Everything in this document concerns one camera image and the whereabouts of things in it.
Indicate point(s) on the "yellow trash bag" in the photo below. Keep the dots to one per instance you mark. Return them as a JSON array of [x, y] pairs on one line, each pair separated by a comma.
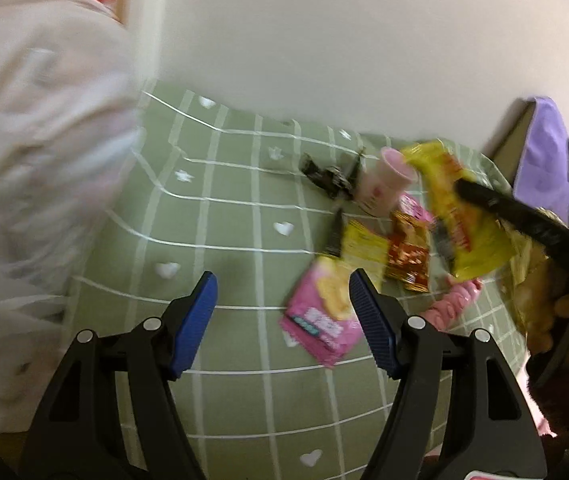
[[519, 260]]

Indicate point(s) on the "pink snack packet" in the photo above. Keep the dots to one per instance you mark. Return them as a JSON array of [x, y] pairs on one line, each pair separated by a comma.
[[314, 310]]

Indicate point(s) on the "green checked tablecloth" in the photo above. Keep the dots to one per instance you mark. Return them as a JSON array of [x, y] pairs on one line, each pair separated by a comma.
[[244, 240]]

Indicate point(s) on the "white plastic bag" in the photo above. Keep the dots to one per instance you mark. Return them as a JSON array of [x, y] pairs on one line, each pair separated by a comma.
[[39, 135]]

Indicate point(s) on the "small pink wrapper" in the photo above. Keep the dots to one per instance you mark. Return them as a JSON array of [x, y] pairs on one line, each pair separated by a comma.
[[414, 207]]

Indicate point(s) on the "small pink cup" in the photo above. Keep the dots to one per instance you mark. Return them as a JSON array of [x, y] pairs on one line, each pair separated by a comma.
[[384, 182]]

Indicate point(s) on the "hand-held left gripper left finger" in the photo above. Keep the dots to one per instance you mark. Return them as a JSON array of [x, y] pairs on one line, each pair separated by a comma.
[[192, 325]]

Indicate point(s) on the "red gold wrapper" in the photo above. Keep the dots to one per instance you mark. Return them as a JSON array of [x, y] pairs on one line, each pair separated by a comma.
[[407, 255]]

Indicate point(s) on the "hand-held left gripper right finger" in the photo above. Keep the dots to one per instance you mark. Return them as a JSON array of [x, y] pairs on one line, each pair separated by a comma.
[[372, 322]]

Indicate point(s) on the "black torn wrapper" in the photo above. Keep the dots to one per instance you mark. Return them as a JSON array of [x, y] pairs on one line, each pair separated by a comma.
[[332, 177]]

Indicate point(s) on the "yellow snack packet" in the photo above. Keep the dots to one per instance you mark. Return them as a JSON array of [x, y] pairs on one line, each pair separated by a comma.
[[474, 255]]

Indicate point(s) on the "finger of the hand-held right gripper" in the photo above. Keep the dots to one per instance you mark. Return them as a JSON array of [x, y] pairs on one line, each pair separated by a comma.
[[529, 225]]

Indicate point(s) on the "purple cloth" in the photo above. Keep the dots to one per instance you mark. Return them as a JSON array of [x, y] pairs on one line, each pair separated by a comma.
[[544, 155]]

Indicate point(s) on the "grey chair back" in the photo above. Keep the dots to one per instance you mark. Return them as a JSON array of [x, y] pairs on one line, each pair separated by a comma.
[[512, 145]]

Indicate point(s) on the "yellow foil packet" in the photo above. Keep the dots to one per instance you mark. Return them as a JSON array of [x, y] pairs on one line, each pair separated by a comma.
[[362, 247]]

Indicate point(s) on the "pink caterpillar toy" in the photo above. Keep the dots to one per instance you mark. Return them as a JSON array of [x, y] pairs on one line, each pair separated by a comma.
[[452, 302]]

